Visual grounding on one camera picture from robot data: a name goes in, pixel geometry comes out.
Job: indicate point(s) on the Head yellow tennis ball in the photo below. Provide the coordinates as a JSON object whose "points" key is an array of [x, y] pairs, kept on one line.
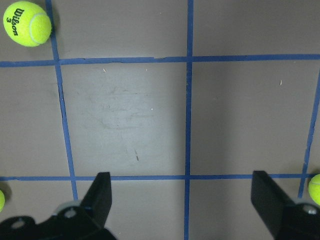
{"points": [[314, 189]]}

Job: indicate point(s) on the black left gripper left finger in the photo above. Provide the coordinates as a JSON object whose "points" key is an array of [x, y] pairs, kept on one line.
{"points": [[97, 200]]}

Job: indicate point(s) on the Wilson yellow tennis ball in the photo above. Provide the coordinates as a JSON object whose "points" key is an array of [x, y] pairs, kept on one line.
{"points": [[27, 24]]}

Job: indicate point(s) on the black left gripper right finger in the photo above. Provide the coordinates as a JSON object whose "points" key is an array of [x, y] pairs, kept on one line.
{"points": [[272, 204]]}

